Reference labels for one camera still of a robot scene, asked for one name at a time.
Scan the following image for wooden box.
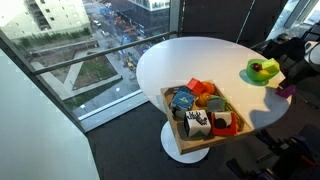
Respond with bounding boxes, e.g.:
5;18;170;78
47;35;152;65
159;83;255;156

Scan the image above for blue number block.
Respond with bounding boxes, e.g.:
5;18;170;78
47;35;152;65
169;89;196;112

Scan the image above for dark metal window railing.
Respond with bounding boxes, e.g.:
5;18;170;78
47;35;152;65
31;30;178;76

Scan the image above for window frame post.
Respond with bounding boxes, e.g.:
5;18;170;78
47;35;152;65
169;0;186;34

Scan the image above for circle print soft block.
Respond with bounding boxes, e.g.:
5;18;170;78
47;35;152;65
210;110;239;137

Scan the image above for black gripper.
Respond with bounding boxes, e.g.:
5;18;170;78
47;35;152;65
277;55;306;90

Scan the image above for small orange toy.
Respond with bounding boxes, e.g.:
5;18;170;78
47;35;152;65
195;92;213;108

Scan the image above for red block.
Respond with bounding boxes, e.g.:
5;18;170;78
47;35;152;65
185;77;207;96

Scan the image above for yellow round toy fruit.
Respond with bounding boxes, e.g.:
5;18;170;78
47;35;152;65
257;68;271;78

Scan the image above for yellow green block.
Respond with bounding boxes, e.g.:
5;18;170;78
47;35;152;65
261;57;281;75

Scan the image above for white black pattern block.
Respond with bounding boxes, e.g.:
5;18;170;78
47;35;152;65
183;109;212;138

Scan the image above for green bowl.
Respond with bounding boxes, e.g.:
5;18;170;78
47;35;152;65
246;58;281;83

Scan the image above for beige building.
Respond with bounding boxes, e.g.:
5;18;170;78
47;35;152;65
0;0;92;42

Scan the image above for black clamp orange tips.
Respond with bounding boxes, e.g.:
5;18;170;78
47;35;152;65
256;128;319;168

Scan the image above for pink block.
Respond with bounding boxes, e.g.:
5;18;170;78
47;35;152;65
275;84;297;99

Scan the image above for dark red toy fruit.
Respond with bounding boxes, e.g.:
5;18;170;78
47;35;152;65
250;62;263;73

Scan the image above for white round table base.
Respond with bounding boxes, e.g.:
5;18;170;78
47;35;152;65
160;119;211;165

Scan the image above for orange ball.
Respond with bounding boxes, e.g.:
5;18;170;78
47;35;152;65
201;81;216;95

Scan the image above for grey block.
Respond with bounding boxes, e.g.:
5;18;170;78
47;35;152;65
206;95;228;113

